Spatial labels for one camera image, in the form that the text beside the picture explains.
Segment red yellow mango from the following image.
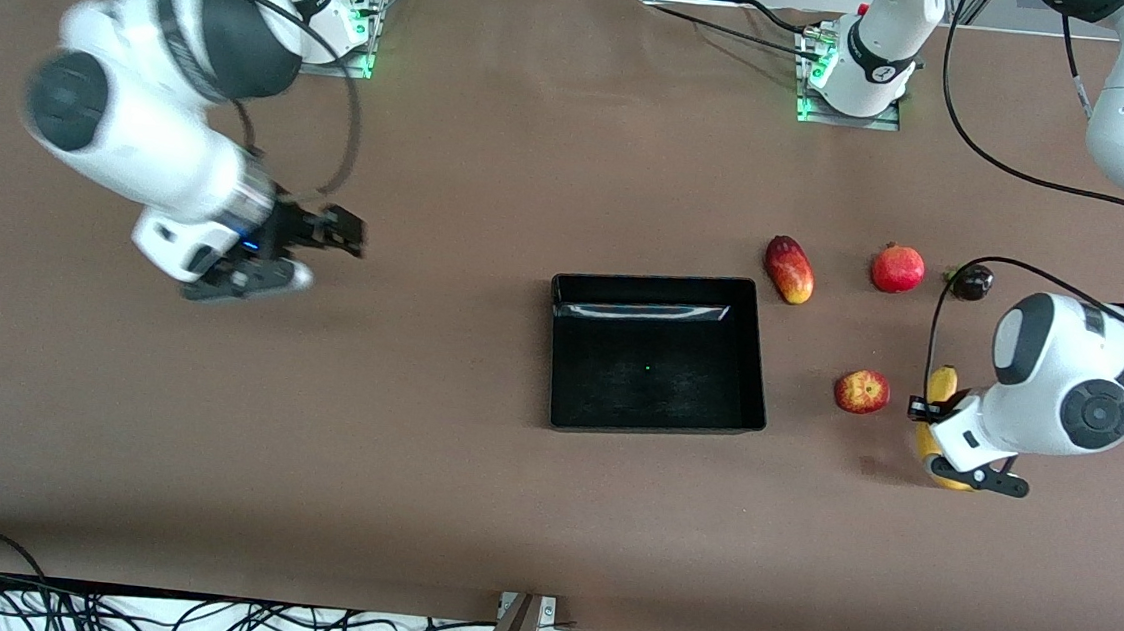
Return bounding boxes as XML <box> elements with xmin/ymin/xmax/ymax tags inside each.
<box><xmin>761</xmin><ymin>233</ymin><xmax>819</xmax><ymax>307</ymax></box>

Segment red pomegranate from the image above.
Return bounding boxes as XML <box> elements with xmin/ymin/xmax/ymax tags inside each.
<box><xmin>869</xmin><ymin>241</ymin><xmax>929</xmax><ymax>297</ymax></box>

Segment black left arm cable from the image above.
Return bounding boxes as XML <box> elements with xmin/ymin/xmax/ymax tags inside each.
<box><xmin>916</xmin><ymin>0</ymin><xmax>1124</xmax><ymax>426</ymax></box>

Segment black base cable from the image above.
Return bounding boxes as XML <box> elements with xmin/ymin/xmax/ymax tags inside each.
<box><xmin>643</xmin><ymin>3</ymin><xmax>827</xmax><ymax>61</ymax></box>

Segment red yellow apple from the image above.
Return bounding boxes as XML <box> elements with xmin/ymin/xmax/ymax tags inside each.
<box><xmin>832</xmin><ymin>367</ymin><xmax>894</xmax><ymax>418</ymax></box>

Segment black plastic box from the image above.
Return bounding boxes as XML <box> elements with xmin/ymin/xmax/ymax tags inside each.
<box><xmin>540</xmin><ymin>263</ymin><xmax>778</xmax><ymax>447</ymax></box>

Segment dark purple mangosteen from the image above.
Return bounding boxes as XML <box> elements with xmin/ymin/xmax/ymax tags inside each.
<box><xmin>941</xmin><ymin>261</ymin><xmax>996</xmax><ymax>304</ymax></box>

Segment yellow banana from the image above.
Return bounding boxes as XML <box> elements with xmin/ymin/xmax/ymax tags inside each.
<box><xmin>910</xmin><ymin>362</ymin><xmax>985</xmax><ymax>493</ymax></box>

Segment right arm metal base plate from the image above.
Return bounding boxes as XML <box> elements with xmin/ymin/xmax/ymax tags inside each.
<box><xmin>295</xmin><ymin>0</ymin><xmax>384</xmax><ymax>81</ymax></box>

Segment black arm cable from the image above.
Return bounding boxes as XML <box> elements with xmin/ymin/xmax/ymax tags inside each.
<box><xmin>916</xmin><ymin>0</ymin><xmax>1124</xmax><ymax>426</ymax></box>
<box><xmin>136</xmin><ymin>0</ymin><xmax>372</xmax><ymax>202</ymax></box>

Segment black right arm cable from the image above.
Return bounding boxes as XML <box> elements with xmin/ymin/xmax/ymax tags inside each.
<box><xmin>136</xmin><ymin>0</ymin><xmax>372</xmax><ymax>202</ymax></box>

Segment brown table cover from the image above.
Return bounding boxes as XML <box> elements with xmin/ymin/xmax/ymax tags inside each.
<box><xmin>0</xmin><ymin>0</ymin><xmax>1124</xmax><ymax>631</ymax></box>

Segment silver pole bracket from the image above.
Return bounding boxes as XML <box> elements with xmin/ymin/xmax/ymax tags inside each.
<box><xmin>496</xmin><ymin>591</ymin><xmax>559</xmax><ymax>629</ymax></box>

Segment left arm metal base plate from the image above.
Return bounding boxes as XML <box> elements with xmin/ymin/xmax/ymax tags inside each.
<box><xmin>793</xmin><ymin>28</ymin><xmax>909</xmax><ymax>133</ymax></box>

